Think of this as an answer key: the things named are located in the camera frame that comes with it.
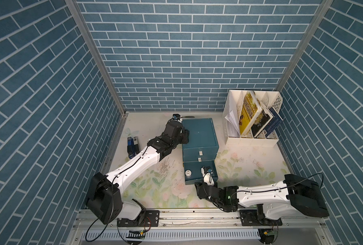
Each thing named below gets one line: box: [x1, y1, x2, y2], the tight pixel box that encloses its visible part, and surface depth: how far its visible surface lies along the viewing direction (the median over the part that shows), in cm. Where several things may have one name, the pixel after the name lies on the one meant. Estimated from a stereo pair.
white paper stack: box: [224, 110, 241, 137], surface depth 86 cm
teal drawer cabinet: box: [182, 117, 220, 186], surface depth 82 cm
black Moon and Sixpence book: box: [250, 101, 274, 138], surface depth 98 cm
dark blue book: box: [263, 106, 284, 137], surface depth 99 cm
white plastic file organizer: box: [222, 89, 283, 147], surface depth 100 cm
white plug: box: [184, 169, 193, 177], surface depth 87 cm
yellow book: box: [239, 90, 263, 136], surface depth 96 cm
